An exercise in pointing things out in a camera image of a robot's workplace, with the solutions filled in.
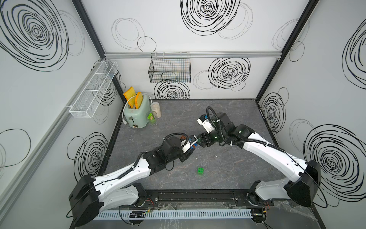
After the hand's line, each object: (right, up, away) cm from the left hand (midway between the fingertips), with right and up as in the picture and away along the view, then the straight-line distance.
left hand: (190, 144), depth 76 cm
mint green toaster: (-35, +13, +19) cm, 42 cm away
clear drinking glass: (-25, +14, +29) cm, 41 cm away
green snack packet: (-28, +14, +26) cm, 40 cm away
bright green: (+6, -16, +5) cm, 18 cm away
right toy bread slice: (-34, +26, +18) cm, 46 cm away
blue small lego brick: (+2, +2, -10) cm, 11 cm away
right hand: (+4, +3, -3) cm, 6 cm away
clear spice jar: (-25, +21, +26) cm, 42 cm away
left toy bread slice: (-41, +31, +21) cm, 55 cm away
